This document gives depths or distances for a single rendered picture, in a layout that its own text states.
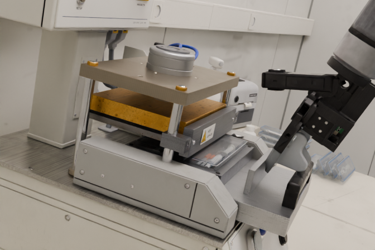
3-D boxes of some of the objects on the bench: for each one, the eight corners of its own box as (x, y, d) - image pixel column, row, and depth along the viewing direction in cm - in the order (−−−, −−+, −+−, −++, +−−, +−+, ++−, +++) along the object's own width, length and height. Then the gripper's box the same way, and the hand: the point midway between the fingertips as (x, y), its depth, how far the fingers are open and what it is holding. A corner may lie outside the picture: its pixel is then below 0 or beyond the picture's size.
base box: (-45, 244, 88) (-35, 150, 84) (77, 183, 123) (88, 115, 119) (249, 377, 71) (278, 269, 67) (295, 263, 106) (316, 187, 102)
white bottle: (230, 167, 157) (240, 122, 153) (245, 168, 158) (255, 124, 155) (234, 173, 152) (245, 127, 149) (250, 175, 153) (261, 129, 150)
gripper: (380, 91, 71) (294, 204, 78) (381, 84, 80) (303, 187, 86) (328, 57, 73) (249, 170, 80) (334, 53, 81) (262, 157, 88)
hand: (267, 162), depth 83 cm, fingers closed, pressing on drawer
